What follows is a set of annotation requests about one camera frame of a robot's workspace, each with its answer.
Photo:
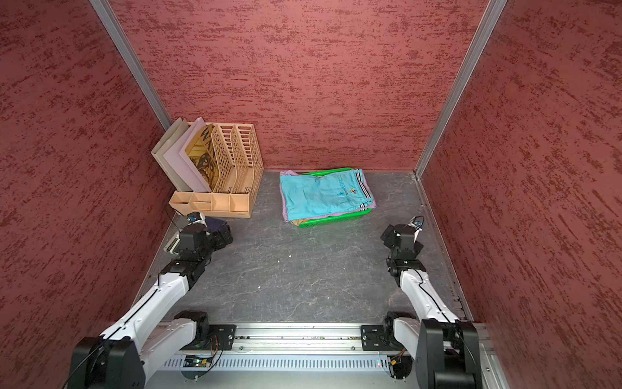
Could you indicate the purple pants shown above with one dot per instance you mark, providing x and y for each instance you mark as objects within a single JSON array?
[{"x": 286, "y": 194}]

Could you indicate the green plastic basket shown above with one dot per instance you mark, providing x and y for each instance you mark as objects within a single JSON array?
[{"x": 338, "y": 218}]

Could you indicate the aluminium corner post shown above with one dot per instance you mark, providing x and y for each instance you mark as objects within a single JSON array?
[
  {"x": 491, "y": 16},
  {"x": 115, "y": 31}
]

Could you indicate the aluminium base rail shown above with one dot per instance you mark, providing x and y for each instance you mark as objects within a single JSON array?
[{"x": 290, "y": 355}]

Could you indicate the dark blue notebook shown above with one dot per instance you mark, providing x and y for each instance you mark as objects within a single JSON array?
[{"x": 173, "y": 243}]

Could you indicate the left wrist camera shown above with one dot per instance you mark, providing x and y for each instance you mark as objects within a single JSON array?
[{"x": 194, "y": 219}]

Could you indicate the brown patterned book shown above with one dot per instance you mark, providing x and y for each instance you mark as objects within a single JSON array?
[{"x": 201, "y": 152}]

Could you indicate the teal shorts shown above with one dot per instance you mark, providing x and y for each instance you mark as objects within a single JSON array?
[{"x": 325, "y": 194}]

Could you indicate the left aluminium corner post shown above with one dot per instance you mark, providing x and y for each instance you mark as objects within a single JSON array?
[{"x": 115, "y": 31}]

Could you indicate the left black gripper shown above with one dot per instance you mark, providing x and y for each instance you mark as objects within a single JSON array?
[{"x": 220, "y": 242}]

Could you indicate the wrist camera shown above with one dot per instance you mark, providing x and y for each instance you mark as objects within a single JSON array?
[
  {"x": 416, "y": 223},
  {"x": 194, "y": 219}
]

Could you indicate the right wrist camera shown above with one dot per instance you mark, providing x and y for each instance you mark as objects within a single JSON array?
[{"x": 416, "y": 223}]

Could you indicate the lilac folder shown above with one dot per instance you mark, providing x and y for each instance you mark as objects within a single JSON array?
[{"x": 173, "y": 159}]

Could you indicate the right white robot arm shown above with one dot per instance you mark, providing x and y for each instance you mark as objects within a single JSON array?
[{"x": 444, "y": 348}]

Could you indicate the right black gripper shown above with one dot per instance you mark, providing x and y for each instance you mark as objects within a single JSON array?
[{"x": 388, "y": 235}]

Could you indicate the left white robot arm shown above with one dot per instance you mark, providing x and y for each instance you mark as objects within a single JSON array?
[{"x": 129, "y": 352}]

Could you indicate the beige plastic file organizer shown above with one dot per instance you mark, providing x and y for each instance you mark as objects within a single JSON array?
[{"x": 241, "y": 168}]

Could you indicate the right aluminium corner post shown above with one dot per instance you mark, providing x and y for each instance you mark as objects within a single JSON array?
[{"x": 491, "y": 16}]

